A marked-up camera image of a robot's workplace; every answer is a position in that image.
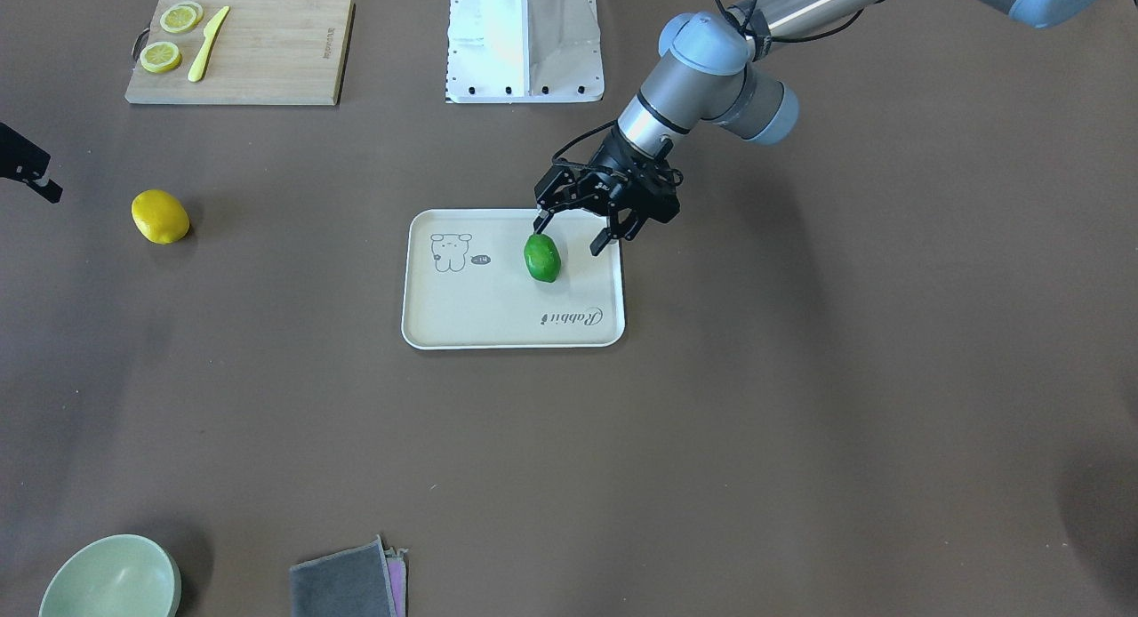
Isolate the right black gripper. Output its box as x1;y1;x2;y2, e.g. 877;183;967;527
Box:
1;123;61;204

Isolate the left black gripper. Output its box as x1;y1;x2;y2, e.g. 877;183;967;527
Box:
533;125;684;257

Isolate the green lime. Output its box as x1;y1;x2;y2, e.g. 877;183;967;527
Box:
523;233;562;283

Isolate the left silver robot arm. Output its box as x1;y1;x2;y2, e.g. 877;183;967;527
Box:
533;0;1096;255

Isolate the cream rabbit print tray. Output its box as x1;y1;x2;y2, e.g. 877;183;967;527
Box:
401;208;626;349

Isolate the yellow whole lemon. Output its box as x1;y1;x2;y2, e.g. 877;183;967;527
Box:
131;188;191;244

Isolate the lower lemon slice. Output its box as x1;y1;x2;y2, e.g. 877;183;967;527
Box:
137;41;182;74

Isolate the lemon slice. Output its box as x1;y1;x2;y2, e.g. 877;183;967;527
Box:
159;1;204;34
137;41;182;74

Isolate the yellow plastic knife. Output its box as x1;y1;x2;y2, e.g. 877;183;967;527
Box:
187;5;231;83

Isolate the upper lemon slice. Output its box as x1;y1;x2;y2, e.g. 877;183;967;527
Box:
159;1;204;34

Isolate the bamboo cutting board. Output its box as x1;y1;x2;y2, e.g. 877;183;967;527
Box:
124;0;355;106

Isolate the pale green bowl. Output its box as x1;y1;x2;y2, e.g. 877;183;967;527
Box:
39;533;182;616

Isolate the grey folded cloth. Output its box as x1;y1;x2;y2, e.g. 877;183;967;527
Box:
289;535;409;616

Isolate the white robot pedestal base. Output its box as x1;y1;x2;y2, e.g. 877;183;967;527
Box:
445;0;605;104

